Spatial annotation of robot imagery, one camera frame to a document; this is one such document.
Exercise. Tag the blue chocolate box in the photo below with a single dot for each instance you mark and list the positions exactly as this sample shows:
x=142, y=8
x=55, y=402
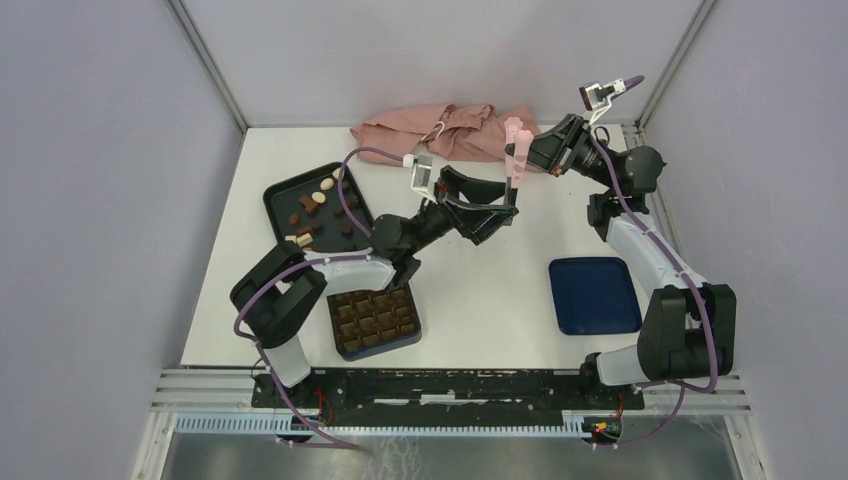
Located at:
x=367, y=323

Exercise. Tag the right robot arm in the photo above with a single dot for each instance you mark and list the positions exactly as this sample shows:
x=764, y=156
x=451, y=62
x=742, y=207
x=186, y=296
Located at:
x=688, y=332

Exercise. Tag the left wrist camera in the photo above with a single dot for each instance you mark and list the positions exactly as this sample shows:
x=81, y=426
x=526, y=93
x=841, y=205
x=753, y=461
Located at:
x=421, y=169

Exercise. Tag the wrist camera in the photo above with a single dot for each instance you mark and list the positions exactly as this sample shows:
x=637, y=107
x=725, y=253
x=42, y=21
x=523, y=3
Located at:
x=421, y=169
x=597, y=98

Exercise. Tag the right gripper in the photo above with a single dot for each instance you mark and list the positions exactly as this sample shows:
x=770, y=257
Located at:
x=554, y=150

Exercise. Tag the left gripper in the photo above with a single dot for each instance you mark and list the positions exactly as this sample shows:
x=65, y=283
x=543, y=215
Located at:
x=474, y=223

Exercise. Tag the pink silicone tongs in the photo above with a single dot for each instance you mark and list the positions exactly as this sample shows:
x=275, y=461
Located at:
x=519, y=141

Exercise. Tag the blue box lid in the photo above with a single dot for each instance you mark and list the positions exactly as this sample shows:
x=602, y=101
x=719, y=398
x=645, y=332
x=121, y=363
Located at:
x=594, y=296

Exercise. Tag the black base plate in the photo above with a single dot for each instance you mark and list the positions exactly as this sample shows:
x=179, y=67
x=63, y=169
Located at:
x=359, y=397

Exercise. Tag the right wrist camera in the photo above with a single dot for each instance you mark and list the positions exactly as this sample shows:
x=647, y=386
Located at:
x=597, y=98

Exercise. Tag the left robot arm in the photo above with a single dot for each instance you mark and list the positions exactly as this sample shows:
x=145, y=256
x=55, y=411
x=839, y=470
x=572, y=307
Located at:
x=275, y=298

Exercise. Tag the black chocolate tray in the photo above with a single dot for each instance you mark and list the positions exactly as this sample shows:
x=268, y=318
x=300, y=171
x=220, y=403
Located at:
x=334, y=225

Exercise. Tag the white square chocolate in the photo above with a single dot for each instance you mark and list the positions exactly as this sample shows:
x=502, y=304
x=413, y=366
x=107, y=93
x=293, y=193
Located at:
x=304, y=240

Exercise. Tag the pink cloth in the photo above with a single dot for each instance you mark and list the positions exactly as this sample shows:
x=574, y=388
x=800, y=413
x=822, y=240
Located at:
x=472, y=133

